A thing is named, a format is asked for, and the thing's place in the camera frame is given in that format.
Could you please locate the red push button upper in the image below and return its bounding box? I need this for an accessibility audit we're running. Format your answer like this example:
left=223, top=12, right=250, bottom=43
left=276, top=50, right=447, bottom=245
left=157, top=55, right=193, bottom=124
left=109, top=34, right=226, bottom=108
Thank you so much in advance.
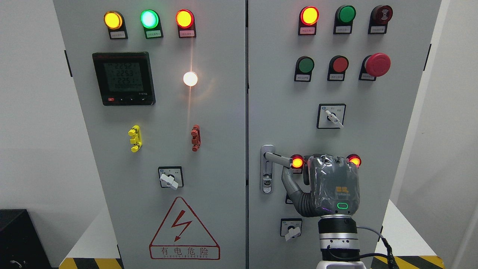
left=327, top=55, right=349, bottom=81

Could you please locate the black digital power meter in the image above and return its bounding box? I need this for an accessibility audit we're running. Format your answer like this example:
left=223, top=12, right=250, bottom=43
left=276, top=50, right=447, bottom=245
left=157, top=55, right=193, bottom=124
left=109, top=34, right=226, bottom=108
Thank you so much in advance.
left=92, top=52, right=155, bottom=106

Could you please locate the red-orange indicator lamp left door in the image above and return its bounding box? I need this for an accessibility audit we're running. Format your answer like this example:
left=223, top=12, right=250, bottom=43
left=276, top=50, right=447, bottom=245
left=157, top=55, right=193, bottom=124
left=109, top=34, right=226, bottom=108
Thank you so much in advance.
left=176, top=9, right=196, bottom=38

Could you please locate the dark red buzzer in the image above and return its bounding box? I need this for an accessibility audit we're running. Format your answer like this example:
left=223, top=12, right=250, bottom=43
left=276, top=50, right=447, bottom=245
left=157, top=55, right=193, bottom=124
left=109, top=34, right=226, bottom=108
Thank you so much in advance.
left=368, top=5, right=393, bottom=34

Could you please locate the lit red lamp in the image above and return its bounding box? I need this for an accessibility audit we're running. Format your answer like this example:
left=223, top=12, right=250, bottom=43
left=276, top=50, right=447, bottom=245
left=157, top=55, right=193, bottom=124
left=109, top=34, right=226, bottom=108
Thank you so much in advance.
left=347, top=154, right=362, bottom=168
left=298, top=6, right=320, bottom=36
left=291, top=154, right=304, bottom=174

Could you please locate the green push button upper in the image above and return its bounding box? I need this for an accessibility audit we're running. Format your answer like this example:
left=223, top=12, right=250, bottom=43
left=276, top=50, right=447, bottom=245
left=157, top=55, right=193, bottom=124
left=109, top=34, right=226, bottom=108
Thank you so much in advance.
left=294, top=56, right=314, bottom=82

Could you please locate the lit red lamp right top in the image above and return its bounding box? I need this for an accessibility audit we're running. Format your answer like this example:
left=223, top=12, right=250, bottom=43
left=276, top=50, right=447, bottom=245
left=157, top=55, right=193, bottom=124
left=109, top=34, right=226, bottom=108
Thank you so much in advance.
left=298, top=6, right=320, bottom=36

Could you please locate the green lamp right top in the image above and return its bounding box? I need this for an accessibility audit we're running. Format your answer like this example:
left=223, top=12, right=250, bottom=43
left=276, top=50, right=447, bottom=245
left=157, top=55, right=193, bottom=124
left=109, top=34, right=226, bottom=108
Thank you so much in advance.
left=333, top=5, right=357, bottom=34

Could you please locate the white lit indicator lamp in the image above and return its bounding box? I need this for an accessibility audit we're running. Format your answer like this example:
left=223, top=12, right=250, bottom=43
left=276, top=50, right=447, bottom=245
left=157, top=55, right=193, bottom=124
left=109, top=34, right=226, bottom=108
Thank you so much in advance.
left=183, top=71, right=198, bottom=87

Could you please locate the door selector switch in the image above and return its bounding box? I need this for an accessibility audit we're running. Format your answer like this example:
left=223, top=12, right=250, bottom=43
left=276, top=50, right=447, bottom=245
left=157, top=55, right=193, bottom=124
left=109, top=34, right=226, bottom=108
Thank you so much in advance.
left=158, top=166, right=184, bottom=190
left=316, top=103, right=346, bottom=129

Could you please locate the grey cabinet left door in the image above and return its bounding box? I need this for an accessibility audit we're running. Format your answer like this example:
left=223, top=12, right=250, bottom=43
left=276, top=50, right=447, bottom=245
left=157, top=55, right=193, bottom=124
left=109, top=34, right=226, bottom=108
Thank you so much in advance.
left=53, top=0, right=246, bottom=269

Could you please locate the red triangle warning sticker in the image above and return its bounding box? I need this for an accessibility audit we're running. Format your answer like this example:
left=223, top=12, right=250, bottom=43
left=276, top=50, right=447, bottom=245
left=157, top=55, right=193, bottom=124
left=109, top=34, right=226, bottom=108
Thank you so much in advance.
left=149, top=197, right=220, bottom=260

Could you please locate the red terminal connector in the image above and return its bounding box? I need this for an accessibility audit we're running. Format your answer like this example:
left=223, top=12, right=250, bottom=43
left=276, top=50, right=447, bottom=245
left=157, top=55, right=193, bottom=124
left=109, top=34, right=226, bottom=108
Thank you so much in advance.
left=190, top=124, right=202, bottom=152

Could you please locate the red emergency stop button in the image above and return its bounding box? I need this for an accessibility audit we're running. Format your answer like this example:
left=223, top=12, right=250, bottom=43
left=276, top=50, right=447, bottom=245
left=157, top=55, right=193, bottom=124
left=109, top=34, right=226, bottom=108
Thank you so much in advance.
left=358, top=53, right=391, bottom=81

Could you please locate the silver door handle lock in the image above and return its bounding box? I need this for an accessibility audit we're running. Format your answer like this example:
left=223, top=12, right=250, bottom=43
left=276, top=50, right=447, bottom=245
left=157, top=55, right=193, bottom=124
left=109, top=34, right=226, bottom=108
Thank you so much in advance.
left=261, top=144, right=292, bottom=194

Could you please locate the white lever selector switch bottom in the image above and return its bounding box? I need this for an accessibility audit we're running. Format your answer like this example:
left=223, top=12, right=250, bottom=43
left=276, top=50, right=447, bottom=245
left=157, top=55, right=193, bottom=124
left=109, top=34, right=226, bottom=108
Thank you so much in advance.
left=280, top=218, right=302, bottom=242

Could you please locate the left door selector switch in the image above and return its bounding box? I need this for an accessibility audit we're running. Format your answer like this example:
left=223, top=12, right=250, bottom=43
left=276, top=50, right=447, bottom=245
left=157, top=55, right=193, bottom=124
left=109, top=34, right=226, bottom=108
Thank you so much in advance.
left=158, top=166, right=184, bottom=190

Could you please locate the lit red lamp middle right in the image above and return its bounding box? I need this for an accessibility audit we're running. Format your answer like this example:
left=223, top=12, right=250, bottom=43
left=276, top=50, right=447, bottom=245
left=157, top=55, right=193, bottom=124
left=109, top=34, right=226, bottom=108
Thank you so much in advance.
left=347, top=154, right=362, bottom=168

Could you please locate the grey cabinet door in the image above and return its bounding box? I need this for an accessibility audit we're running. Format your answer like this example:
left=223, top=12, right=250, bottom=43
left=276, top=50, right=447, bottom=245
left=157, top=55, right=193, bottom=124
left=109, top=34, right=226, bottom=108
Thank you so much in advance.
left=249, top=0, right=441, bottom=269
left=53, top=0, right=246, bottom=269

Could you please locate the white cabinet base platform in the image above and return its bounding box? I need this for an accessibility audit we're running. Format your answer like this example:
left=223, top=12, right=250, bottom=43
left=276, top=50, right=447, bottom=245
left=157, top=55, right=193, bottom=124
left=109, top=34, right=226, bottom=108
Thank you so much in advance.
left=60, top=201, right=444, bottom=269

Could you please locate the green lit indicator lamp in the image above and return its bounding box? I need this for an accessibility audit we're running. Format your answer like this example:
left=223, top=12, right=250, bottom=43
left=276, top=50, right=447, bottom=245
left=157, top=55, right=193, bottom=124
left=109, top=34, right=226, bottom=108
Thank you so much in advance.
left=140, top=10, right=164, bottom=39

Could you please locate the yellow indicator lamp top left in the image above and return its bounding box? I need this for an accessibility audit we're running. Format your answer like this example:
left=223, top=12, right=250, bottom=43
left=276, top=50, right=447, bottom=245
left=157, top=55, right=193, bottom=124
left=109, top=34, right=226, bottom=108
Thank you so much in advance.
left=103, top=10, right=128, bottom=40

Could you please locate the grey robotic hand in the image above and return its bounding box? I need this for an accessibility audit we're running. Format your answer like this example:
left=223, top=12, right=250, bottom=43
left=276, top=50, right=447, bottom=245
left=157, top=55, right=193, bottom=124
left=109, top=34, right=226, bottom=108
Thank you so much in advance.
left=282, top=154, right=360, bottom=217

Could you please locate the lit red lamp middle left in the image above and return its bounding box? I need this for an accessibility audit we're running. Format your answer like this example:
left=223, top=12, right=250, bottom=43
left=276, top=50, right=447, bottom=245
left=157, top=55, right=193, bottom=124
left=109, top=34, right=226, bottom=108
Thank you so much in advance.
left=291, top=154, right=304, bottom=174

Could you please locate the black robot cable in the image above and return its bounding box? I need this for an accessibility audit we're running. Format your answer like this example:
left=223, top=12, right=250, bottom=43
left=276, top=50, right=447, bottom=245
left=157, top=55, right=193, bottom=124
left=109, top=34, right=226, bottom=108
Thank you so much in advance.
left=355, top=226, right=399, bottom=269

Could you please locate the yellow terminal connector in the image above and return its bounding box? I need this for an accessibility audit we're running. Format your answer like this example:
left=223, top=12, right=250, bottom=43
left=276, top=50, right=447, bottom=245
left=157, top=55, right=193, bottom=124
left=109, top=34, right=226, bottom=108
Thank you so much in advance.
left=128, top=125, right=142, bottom=152

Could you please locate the black box bottom left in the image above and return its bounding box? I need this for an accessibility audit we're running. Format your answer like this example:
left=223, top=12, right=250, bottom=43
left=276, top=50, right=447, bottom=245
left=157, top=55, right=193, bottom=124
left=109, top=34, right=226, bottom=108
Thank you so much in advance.
left=0, top=209, right=51, bottom=269

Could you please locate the right door upper selector switch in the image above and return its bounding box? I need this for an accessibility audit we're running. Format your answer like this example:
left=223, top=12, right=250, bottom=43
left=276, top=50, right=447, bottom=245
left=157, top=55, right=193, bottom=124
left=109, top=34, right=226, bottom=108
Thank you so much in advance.
left=316, top=103, right=346, bottom=129

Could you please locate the grey cabinet right door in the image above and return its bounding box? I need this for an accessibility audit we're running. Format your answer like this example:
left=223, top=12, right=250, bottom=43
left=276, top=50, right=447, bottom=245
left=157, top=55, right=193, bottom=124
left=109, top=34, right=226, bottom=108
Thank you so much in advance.
left=249, top=0, right=441, bottom=269

